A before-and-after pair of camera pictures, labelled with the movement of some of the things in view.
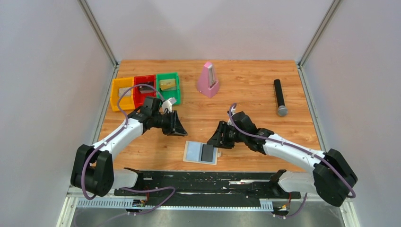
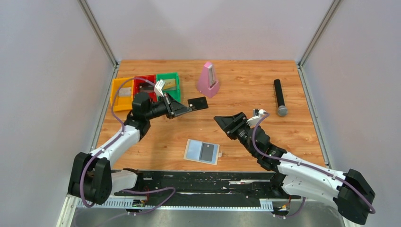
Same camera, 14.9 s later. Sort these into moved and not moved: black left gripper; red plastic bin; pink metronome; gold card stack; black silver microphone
Moved: black left gripper
Not moved: gold card stack; red plastic bin; black silver microphone; pink metronome
